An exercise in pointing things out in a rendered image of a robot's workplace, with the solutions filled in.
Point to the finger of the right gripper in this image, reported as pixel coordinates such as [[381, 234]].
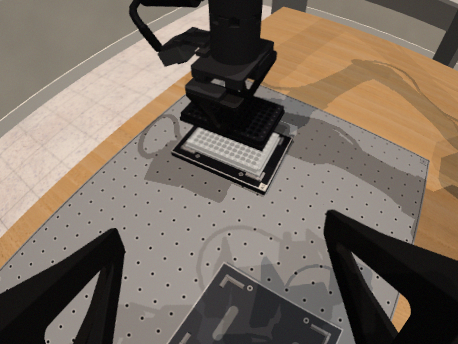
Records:
[[230, 104], [256, 83]]

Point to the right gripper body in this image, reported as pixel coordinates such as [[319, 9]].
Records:
[[228, 52]]

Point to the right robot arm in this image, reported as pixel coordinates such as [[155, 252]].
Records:
[[236, 9]]

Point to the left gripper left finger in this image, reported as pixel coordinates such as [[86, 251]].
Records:
[[27, 309]]

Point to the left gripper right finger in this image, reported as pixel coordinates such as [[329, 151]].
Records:
[[428, 280]]

